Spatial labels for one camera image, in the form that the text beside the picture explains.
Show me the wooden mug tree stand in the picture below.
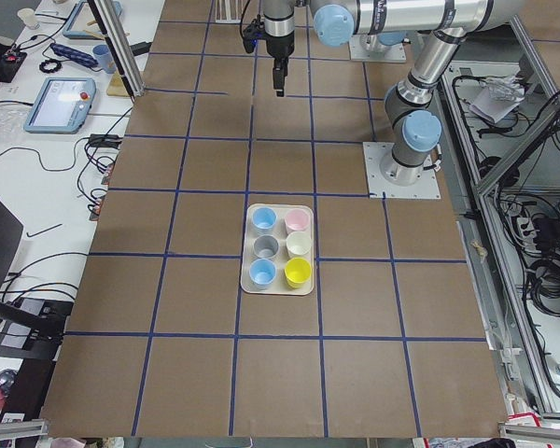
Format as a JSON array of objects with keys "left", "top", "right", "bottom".
[{"left": 98, "top": 37, "right": 132, "bottom": 99}]

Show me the light blue plastic cup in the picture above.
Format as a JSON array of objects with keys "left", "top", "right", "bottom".
[{"left": 251, "top": 206, "right": 277, "bottom": 235}]

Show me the aluminium frame post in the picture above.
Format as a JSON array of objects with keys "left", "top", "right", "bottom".
[{"left": 88, "top": 0, "right": 145, "bottom": 100}]

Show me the cream serving tray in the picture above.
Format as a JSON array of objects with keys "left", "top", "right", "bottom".
[{"left": 240, "top": 203, "right": 315, "bottom": 296}]

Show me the near blue teach pendant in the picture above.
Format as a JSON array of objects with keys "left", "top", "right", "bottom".
[{"left": 23, "top": 77, "right": 96, "bottom": 134}]

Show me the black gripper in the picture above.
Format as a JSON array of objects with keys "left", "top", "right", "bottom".
[{"left": 266, "top": 33, "right": 294, "bottom": 97}]

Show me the black power adapter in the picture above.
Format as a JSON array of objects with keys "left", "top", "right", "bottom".
[{"left": 131, "top": 41, "right": 152, "bottom": 56}]

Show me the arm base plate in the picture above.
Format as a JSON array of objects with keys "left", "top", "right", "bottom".
[
  {"left": 363, "top": 142, "right": 441, "bottom": 200},
  {"left": 349, "top": 31, "right": 406, "bottom": 63}
]

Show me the yellow plastic cup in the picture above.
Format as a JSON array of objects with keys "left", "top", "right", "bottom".
[{"left": 284, "top": 258, "right": 313, "bottom": 289}]

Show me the blue cup on desk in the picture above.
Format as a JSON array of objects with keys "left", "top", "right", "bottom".
[{"left": 92, "top": 44, "right": 116, "bottom": 75}]

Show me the pink plastic cup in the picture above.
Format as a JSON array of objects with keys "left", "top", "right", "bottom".
[{"left": 284, "top": 208, "right": 311, "bottom": 234}]

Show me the grey plastic cup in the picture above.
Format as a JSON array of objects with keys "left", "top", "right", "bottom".
[{"left": 253, "top": 234, "right": 280, "bottom": 260}]

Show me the far blue teach pendant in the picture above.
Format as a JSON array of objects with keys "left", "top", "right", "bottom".
[{"left": 63, "top": 1, "right": 104, "bottom": 40}]

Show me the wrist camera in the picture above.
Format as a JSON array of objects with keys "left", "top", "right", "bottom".
[{"left": 242, "top": 15, "right": 265, "bottom": 54}]

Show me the white paper cup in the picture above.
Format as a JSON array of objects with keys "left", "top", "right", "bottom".
[{"left": 17, "top": 7, "right": 39, "bottom": 30}]

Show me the cream plastic cup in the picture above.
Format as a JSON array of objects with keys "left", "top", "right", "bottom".
[{"left": 286, "top": 231, "right": 313, "bottom": 258}]

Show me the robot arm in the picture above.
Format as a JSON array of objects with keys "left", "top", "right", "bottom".
[
  {"left": 262, "top": 0, "right": 309, "bottom": 97},
  {"left": 309, "top": 0, "right": 525, "bottom": 187}
]

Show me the blue teach pendant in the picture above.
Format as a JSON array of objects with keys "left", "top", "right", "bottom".
[
  {"left": 23, "top": 77, "right": 96, "bottom": 134},
  {"left": 63, "top": 1, "right": 104, "bottom": 40}
]

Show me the blue plaid pencil case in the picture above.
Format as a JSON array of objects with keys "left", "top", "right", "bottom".
[{"left": 49, "top": 43, "right": 99, "bottom": 68}]

